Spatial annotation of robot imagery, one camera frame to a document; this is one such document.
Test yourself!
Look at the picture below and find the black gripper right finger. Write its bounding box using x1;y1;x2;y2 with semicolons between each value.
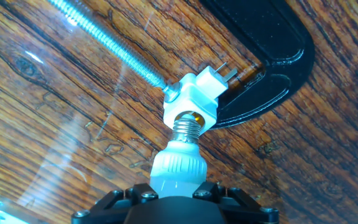
193;182;280;224

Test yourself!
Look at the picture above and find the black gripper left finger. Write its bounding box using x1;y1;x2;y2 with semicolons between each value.
71;182;160;224

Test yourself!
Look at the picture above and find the white LED light bulb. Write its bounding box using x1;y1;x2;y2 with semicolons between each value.
149;113;208;198

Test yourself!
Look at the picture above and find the brown wooden board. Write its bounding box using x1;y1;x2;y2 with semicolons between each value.
0;0;358;224

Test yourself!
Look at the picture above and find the white lamp socket adapter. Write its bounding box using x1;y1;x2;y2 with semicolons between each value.
162;61;238;136

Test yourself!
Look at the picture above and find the black C-clamp with steel screw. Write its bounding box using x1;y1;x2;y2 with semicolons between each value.
47;0;316;130

